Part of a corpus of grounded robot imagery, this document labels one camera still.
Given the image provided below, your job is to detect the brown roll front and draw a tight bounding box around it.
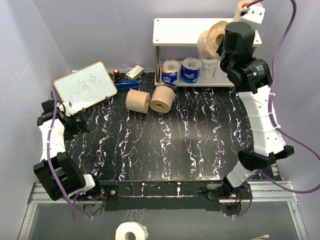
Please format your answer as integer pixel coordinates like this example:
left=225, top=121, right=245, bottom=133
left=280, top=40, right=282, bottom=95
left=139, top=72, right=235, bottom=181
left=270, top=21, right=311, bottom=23
left=197, top=20, right=228, bottom=59
left=233, top=0, right=265, bottom=22

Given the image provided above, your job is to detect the brown roll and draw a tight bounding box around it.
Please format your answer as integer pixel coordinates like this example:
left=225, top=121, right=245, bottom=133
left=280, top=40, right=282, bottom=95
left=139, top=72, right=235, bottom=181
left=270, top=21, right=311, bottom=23
left=233, top=0, right=265, bottom=22
left=197, top=20, right=228, bottom=59
left=125, top=89, right=151, bottom=114
left=150, top=85, right=175, bottom=113

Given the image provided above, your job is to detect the plain white paper roll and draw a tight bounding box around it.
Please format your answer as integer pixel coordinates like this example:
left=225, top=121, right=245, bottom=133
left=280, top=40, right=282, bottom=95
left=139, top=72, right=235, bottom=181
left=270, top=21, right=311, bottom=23
left=213, top=60, right=229, bottom=83

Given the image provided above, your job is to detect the white patterned paper roll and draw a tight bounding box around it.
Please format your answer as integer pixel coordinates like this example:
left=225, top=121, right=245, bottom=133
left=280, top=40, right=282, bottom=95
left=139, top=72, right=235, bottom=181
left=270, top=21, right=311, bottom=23
left=199, top=53, right=218, bottom=79

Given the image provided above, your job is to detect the blue Tempo roll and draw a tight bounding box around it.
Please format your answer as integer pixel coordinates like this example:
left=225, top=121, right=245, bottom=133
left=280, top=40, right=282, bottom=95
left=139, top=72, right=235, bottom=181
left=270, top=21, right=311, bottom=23
left=180, top=57, right=202, bottom=84

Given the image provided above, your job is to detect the light blue roll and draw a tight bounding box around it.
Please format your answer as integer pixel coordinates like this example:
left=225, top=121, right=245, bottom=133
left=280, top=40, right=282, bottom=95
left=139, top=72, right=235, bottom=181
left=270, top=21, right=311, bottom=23
left=160, top=59, right=181, bottom=87

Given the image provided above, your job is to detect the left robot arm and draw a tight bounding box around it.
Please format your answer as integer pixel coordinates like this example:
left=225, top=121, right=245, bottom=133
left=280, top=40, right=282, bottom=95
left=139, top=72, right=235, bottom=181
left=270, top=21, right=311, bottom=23
left=33, top=100, right=104, bottom=201

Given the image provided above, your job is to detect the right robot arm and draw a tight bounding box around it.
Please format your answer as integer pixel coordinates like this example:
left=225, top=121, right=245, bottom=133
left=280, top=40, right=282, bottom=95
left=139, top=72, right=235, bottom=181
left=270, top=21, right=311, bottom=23
left=217, top=21, right=294, bottom=199

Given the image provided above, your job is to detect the white two-tier shelf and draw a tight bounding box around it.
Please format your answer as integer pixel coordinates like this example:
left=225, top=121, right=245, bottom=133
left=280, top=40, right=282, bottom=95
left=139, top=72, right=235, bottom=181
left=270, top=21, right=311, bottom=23
left=152, top=17, right=263, bottom=88

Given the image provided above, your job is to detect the blue stapler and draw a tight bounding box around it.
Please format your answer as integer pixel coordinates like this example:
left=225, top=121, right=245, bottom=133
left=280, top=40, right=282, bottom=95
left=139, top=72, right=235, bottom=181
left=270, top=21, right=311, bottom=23
left=115, top=79, right=139, bottom=90

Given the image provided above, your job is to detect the red emergency stop button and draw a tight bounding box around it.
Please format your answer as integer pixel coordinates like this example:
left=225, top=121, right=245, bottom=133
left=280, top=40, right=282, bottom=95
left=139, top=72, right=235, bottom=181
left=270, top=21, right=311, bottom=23
left=113, top=69, right=120, bottom=78

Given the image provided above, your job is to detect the white green small box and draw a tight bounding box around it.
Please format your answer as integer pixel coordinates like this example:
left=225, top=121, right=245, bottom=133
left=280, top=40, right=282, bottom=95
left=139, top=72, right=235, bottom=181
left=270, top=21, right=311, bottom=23
left=125, top=65, right=145, bottom=80

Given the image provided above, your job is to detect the white roll on floor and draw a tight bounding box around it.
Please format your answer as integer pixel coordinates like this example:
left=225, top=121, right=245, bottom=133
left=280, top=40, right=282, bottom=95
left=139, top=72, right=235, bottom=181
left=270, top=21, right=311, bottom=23
left=115, top=221, right=149, bottom=240

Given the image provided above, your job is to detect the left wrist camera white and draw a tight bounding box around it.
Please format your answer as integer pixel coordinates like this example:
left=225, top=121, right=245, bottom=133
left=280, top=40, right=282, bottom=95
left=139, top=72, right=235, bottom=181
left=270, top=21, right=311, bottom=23
left=57, top=101, right=73, bottom=117

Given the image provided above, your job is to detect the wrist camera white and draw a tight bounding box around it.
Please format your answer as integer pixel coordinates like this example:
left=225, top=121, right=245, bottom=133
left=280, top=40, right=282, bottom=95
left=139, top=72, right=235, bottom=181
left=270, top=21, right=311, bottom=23
left=57, top=101, right=73, bottom=117
left=239, top=4, right=266, bottom=31

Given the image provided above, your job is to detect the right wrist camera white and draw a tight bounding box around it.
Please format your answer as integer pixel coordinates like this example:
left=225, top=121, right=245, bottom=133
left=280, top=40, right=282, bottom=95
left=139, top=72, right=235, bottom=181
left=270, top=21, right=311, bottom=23
left=239, top=4, right=266, bottom=31

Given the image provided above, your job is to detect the small whiteboard wooden frame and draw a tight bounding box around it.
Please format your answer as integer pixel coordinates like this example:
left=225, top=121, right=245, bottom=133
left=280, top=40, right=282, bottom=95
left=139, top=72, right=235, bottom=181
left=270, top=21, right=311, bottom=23
left=53, top=61, right=118, bottom=113

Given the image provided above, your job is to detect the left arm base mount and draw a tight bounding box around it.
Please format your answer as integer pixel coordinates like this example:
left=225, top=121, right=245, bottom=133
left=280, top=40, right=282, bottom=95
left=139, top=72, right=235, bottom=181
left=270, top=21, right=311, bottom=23
left=82, top=179, right=120, bottom=208

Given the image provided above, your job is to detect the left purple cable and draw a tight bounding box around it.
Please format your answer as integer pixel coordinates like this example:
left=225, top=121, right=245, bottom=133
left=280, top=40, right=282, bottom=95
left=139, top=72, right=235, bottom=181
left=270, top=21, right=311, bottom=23
left=47, top=90, right=95, bottom=221

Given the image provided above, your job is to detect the purple cable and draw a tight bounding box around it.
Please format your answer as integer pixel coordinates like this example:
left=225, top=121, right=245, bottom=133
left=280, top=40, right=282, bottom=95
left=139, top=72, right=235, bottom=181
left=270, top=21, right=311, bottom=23
left=47, top=90, right=95, bottom=221
left=234, top=0, right=320, bottom=218

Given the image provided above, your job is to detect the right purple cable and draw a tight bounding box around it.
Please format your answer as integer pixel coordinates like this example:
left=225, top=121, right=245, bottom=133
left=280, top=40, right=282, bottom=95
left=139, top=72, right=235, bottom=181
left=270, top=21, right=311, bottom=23
left=234, top=0, right=320, bottom=218

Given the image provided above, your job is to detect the aluminium rail frame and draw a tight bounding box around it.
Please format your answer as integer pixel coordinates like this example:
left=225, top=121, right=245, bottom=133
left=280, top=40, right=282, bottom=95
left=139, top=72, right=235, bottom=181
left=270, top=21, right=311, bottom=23
left=18, top=69, right=310, bottom=240

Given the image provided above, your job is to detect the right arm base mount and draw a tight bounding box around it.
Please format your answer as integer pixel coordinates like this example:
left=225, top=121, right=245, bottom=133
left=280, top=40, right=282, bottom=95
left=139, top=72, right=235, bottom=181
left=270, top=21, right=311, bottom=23
left=196, top=183, right=251, bottom=204

